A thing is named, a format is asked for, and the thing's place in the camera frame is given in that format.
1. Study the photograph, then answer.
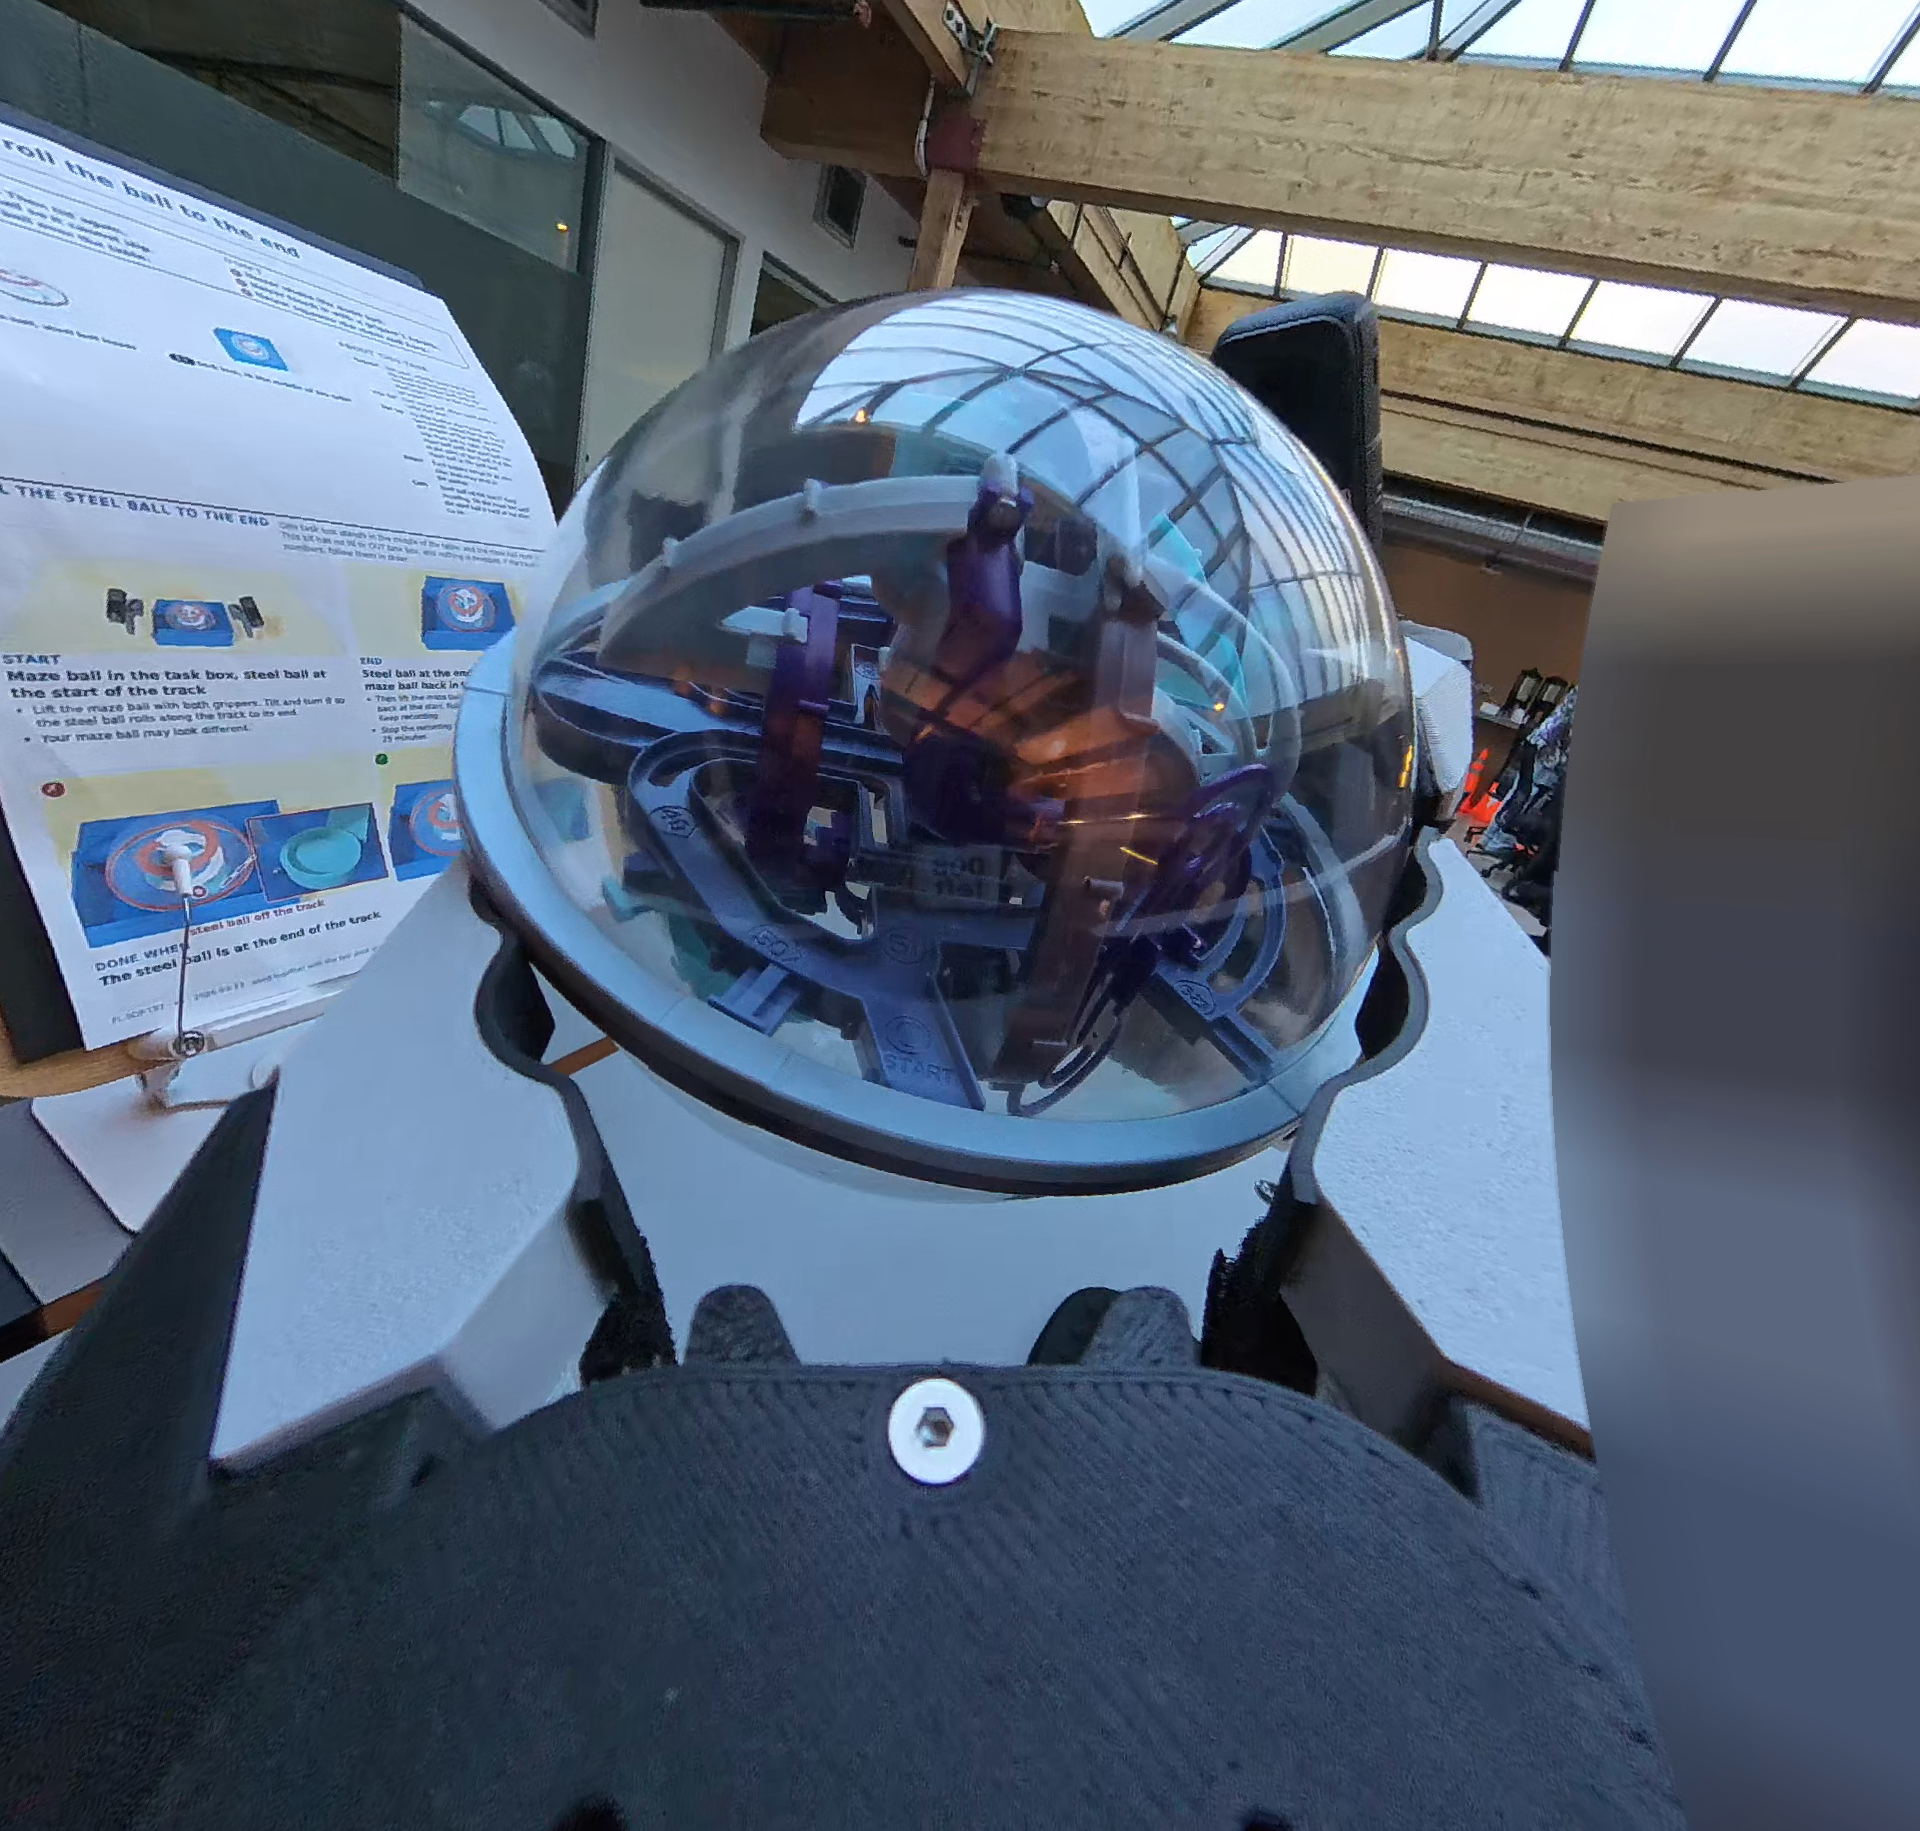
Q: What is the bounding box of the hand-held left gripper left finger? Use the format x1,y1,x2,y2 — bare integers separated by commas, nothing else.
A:
209,870,676,1465

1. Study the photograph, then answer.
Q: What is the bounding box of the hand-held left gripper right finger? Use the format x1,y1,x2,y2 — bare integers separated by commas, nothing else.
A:
1200,829,1594,1457

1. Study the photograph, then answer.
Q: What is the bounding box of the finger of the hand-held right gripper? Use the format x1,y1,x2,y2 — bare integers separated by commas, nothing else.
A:
1402,631,1483,825

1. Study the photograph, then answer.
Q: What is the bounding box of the clear maze ball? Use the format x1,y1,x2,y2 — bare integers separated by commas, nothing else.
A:
449,286,1418,1203

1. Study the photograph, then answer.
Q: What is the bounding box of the wooden ceiling beam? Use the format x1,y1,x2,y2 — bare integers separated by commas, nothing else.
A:
965,27,1920,330

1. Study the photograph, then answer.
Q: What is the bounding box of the wooden document stand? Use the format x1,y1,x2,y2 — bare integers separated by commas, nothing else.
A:
0,99,559,1235

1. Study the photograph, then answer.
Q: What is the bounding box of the printed instruction sheet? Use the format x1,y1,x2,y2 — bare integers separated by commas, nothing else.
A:
0,113,559,1044

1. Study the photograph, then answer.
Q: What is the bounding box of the thin metal cord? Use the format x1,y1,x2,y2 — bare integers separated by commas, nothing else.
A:
167,841,209,1060

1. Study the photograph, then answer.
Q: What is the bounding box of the wooden post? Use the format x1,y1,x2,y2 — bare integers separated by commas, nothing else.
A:
904,166,978,298

